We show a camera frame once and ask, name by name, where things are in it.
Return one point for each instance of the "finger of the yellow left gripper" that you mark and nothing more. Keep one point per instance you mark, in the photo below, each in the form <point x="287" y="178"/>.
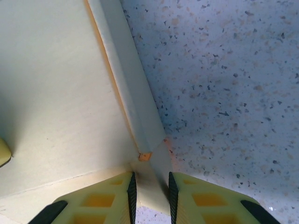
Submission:
<point x="4" y="152"/>

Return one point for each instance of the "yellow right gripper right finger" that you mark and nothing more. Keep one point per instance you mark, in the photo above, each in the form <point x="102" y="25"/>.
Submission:
<point x="210" y="205"/>

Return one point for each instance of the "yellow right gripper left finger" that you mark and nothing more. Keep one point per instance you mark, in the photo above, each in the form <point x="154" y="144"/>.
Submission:
<point x="98" y="203"/>

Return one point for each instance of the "yellow paper box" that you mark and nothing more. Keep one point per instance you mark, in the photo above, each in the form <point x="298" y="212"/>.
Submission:
<point x="58" y="81"/>

